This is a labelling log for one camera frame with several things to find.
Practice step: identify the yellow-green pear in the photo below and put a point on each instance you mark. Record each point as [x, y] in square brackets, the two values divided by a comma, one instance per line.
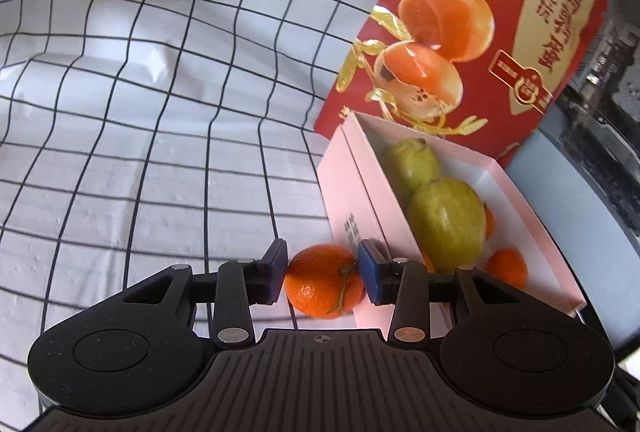
[447, 224]

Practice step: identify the orange mandarin with green stem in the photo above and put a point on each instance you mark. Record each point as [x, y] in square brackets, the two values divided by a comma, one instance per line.
[315, 282]

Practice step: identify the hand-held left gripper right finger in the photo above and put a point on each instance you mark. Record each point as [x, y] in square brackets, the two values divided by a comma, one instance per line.
[369, 272]

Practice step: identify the red snack bag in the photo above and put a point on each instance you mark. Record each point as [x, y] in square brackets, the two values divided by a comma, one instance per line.
[350, 110]

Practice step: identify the green pear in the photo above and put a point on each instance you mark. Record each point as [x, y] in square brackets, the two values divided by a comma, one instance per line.
[410, 165]

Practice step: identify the white checked tablecloth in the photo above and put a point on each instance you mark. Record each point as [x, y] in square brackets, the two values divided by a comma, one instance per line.
[150, 137]

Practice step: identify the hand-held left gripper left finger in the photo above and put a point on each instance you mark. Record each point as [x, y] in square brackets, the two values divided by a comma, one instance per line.
[279, 272]

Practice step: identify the pink cardboard box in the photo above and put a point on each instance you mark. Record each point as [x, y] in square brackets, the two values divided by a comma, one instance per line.
[350, 202]

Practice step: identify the computer case with glass panel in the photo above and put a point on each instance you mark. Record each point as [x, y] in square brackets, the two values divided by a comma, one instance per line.
[560, 222]

